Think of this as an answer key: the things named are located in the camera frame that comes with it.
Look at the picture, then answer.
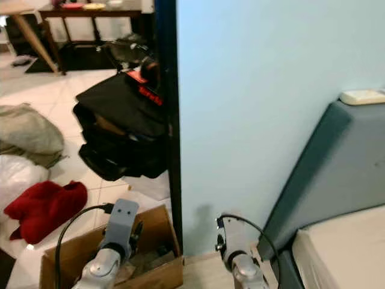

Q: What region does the white cloth sheet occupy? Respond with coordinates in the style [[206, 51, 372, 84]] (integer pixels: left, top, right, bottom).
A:
[[123, 172, 170, 201]]

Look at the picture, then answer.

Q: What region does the brown cardboard box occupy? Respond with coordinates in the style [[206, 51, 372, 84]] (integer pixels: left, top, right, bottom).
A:
[[39, 205, 184, 289]]

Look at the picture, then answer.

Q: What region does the dark red cloth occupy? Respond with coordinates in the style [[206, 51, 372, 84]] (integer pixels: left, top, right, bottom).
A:
[[3, 179, 88, 244]]

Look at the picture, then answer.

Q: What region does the beige bed mattress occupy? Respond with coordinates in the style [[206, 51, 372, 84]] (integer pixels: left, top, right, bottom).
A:
[[292, 205, 385, 289]]

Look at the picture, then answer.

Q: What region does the black fabric bag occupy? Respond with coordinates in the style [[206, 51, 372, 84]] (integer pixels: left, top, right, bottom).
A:
[[72, 72, 172, 181]]

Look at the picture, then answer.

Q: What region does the white plastic bag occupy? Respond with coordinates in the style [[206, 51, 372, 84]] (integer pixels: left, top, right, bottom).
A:
[[0, 154, 50, 214]]

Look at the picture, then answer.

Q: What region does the teal upholstered headboard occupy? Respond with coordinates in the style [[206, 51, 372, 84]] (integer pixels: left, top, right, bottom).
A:
[[257, 99, 385, 289]]

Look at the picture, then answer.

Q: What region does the black box red lettering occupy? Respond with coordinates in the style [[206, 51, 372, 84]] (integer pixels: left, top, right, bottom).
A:
[[125, 67, 164, 108]]

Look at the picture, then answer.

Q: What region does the grey green cloth bundle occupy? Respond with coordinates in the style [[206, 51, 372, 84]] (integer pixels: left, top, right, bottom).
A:
[[0, 104, 66, 169]]

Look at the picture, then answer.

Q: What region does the dark round metal appliance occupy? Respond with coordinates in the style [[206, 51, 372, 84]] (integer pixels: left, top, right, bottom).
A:
[[105, 33, 154, 70]]

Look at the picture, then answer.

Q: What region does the white flat device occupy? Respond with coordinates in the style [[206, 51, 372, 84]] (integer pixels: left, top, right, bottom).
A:
[[339, 89, 385, 107]]

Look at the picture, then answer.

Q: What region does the grey slipper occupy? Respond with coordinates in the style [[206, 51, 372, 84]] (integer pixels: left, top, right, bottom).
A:
[[12, 55, 38, 67]]

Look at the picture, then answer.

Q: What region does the light wooden table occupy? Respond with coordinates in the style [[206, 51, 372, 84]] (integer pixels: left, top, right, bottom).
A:
[[0, 0, 61, 74]]

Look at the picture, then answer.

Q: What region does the dark wooden table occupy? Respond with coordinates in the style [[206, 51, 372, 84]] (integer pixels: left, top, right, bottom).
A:
[[38, 0, 145, 76]]

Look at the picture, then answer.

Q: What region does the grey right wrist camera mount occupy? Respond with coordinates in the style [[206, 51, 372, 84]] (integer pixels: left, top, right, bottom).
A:
[[220, 216, 247, 259]]

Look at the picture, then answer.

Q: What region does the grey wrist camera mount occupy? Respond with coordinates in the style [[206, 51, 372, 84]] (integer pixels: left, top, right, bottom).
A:
[[220, 216, 247, 259], [103, 199, 139, 253]]

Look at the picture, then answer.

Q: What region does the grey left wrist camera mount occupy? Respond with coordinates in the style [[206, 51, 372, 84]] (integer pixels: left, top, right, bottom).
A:
[[103, 199, 139, 253]]

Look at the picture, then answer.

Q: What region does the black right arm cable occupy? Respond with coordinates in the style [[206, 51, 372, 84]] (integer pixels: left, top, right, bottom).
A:
[[218, 214, 282, 289]]

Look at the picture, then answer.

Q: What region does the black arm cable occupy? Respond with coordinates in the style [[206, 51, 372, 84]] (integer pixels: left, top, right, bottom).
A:
[[218, 214, 282, 289], [55, 204, 114, 289]]

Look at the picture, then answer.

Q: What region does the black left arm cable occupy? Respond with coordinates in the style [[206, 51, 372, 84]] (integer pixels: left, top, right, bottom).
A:
[[55, 204, 114, 289]]

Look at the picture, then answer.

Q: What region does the dark door frame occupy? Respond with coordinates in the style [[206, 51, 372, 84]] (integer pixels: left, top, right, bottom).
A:
[[153, 0, 184, 250]]

